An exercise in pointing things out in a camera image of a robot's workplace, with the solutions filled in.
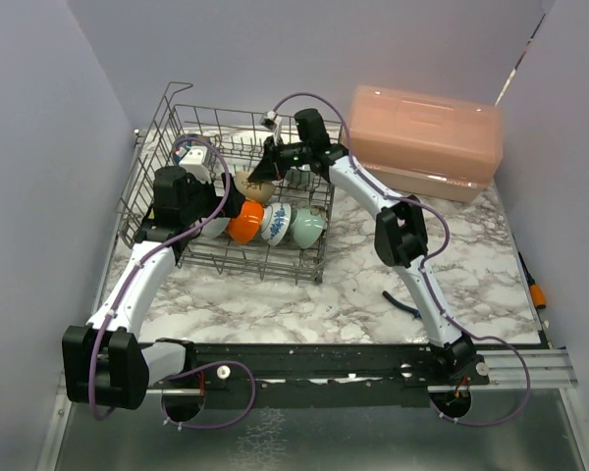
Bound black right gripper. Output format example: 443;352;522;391
247;136;309;183

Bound beige patterned bowl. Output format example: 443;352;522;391
234;171;276;204

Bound grey bowl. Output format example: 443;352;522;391
201;217;231;239

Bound blue floral bowl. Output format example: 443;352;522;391
260;202;292;246

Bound white round bowl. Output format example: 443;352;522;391
227;200;264;244

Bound celadon green bowl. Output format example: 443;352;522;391
291;206;327;249

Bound dark brown bowl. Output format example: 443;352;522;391
173;133;212;150

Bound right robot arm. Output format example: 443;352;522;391
249;108;487;384

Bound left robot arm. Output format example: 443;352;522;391
62;166;244;420

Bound orange-tipped screwdriver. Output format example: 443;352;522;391
517;252;547;311

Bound grey wire dish rack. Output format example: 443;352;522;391
117;81;334;283

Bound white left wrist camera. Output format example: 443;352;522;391
173;145;213;183

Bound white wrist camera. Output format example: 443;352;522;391
259;110;283;144
173;145;213;183

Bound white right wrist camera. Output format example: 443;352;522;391
259;110;283;144

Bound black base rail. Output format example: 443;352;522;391
141;340;492;408

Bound blue-handled pliers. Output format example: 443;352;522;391
382;290;421;319

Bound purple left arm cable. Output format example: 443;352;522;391
87;135;257;432

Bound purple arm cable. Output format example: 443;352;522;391
87;135;257;432
272;92;532;428

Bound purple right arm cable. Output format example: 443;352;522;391
272;92;532;428

